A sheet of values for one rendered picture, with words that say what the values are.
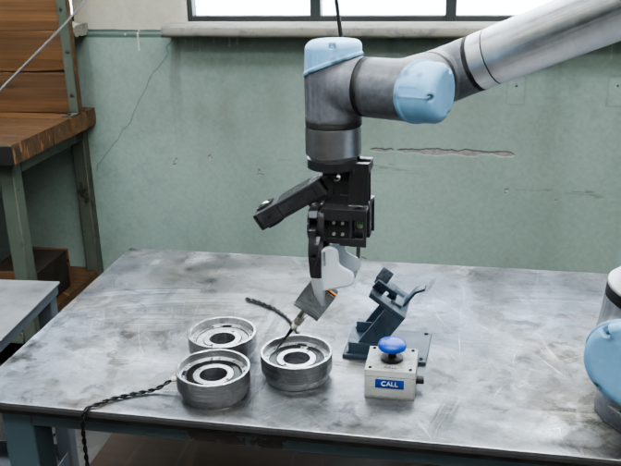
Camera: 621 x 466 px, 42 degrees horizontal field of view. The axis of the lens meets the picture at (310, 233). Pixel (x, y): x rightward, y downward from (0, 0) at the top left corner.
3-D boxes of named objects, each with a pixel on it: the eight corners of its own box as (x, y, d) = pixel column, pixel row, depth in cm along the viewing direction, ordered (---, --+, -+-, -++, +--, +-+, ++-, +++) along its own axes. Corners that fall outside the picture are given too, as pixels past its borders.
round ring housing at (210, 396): (256, 374, 119) (255, 349, 118) (245, 413, 109) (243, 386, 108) (187, 372, 120) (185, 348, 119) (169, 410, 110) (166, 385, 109)
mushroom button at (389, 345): (376, 377, 113) (376, 345, 111) (379, 362, 117) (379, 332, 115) (404, 379, 112) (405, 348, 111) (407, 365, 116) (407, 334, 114)
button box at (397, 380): (364, 398, 113) (364, 367, 111) (370, 372, 119) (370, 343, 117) (421, 402, 111) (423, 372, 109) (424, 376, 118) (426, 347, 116)
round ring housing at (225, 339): (197, 338, 130) (195, 315, 129) (261, 339, 129) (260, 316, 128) (182, 371, 121) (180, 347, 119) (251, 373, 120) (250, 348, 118)
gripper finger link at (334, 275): (351, 314, 110) (353, 250, 108) (310, 311, 111) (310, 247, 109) (356, 308, 113) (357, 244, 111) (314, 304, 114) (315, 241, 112)
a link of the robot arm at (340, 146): (298, 130, 103) (312, 117, 111) (299, 165, 105) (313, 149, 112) (356, 132, 102) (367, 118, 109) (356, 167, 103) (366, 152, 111)
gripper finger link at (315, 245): (319, 281, 108) (319, 218, 106) (308, 280, 109) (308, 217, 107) (326, 272, 113) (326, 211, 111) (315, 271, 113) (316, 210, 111)
